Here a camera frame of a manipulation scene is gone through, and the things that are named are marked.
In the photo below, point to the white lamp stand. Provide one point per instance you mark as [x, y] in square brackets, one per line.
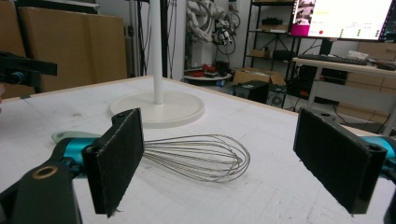
[158, 107]

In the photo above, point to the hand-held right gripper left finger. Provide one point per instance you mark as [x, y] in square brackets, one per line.
[116, 161]

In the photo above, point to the large flat cardboard box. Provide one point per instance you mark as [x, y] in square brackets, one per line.
[77, 46]

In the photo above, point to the white robot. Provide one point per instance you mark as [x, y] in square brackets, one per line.
[202, 21]

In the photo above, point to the stack of cardboard boxes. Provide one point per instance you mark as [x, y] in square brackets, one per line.
[367, 93]

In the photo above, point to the black keyboard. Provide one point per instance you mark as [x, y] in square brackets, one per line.
[331, 59]

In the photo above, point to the white desk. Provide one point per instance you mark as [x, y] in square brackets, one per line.
[351, 70]

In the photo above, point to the computer monitor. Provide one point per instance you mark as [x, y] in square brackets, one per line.
[342, 18]

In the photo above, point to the black computer case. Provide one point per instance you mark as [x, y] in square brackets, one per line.
[252, 90]

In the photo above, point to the black metal shelf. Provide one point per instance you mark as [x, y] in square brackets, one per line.
[271, 37]

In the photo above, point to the open cardboard box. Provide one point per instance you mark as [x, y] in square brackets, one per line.
[258, 76]

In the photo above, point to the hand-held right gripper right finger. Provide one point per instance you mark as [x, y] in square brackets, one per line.
[336, 161]

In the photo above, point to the round white low table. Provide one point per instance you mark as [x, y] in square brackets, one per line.
[207, 76]

